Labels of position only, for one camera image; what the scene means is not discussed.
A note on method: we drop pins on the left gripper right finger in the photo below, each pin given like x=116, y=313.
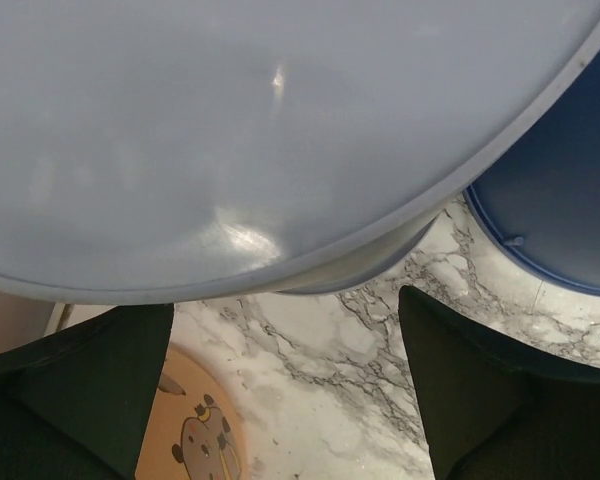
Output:
x=493, y=407

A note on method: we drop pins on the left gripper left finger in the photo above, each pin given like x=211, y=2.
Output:
x=76, y=404

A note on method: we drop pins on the orange plastic bucket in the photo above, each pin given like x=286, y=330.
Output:
x=194, y=430

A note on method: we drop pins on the blue plastic bucket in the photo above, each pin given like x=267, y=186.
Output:
x=539, y=203

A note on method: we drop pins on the grey-blue plastic bucket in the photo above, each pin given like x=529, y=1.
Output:
x=165, y=151

